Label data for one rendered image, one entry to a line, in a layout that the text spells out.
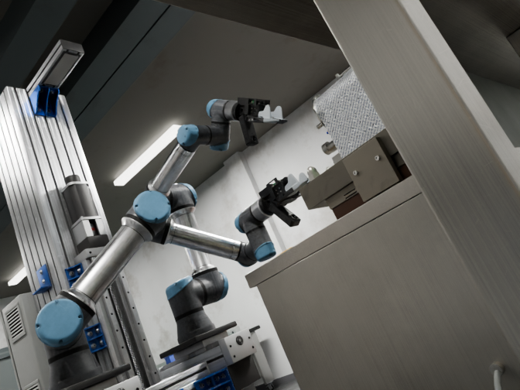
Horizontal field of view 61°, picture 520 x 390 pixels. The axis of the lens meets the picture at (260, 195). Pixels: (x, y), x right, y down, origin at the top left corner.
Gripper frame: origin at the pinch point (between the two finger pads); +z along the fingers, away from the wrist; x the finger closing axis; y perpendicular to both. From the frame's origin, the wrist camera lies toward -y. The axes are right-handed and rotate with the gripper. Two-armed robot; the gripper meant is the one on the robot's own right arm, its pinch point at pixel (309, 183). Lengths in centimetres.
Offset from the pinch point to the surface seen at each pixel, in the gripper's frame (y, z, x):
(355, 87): 14.7, 28.1, -0.3
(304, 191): -7.2, 11.1, -20.0
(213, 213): 142, -392, 308
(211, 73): 193, -159, 164
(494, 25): 5, 63, 1
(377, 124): 2.3, 28.4, -0.3
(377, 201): -20.0, 31.3, -26.0
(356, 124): 6.0, 23.1, -0.3
